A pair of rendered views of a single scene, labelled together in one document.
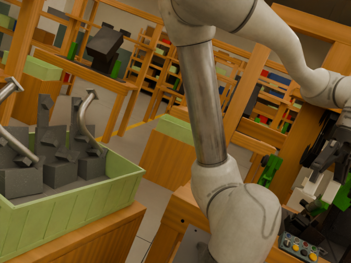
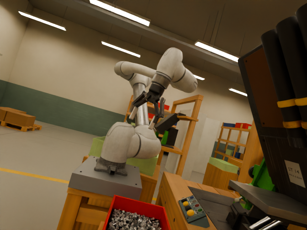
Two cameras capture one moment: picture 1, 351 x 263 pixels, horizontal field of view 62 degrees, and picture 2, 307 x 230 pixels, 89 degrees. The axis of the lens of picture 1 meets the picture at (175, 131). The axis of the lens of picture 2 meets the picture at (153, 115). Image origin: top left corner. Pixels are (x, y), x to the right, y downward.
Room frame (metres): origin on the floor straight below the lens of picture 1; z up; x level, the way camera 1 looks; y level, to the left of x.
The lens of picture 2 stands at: (0.64, -1.23, 1.24)
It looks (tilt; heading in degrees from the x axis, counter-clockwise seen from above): 3 degrees up; 73
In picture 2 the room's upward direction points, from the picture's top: 16 degrees clockwise
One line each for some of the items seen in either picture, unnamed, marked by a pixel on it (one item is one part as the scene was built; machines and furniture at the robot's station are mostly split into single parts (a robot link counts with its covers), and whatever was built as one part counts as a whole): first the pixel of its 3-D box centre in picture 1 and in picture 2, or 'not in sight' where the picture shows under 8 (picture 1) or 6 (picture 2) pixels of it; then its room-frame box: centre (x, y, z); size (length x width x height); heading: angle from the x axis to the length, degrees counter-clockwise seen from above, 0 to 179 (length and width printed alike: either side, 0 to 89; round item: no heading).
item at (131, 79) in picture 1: (168, 71); not in sight; (11.14, 1.07, 1.11); 3.01 x 0.54 x 2.23; 83
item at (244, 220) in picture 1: (246, 222); (120, 140); (0.78, -0.28, 1.08); 0.18 x 0.16 x 0.22; 21
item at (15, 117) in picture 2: not in sight; (15, 118); (-1.76, 4.65, 0.22); 1.20 x 0.81 x 0.44; 168
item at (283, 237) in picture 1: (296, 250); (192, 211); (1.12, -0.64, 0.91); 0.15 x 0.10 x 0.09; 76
